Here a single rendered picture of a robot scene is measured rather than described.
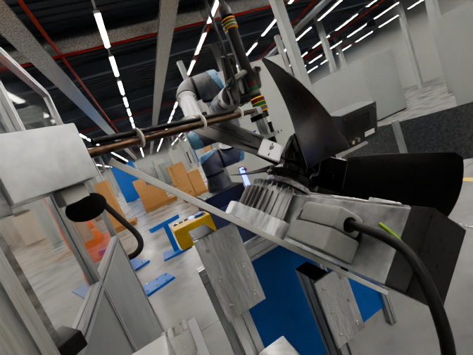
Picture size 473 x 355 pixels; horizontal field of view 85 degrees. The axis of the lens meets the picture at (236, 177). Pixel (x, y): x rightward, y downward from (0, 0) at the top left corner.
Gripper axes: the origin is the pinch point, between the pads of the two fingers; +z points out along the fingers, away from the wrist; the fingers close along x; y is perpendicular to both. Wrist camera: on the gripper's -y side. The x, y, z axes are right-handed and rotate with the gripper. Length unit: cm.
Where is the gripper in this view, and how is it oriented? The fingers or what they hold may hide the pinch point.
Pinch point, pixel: (250, 68)
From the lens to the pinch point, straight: 82.2
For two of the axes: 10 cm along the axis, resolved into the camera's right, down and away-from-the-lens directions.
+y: 3.7, 9.2, 1.4
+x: -8.6, 3.9, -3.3
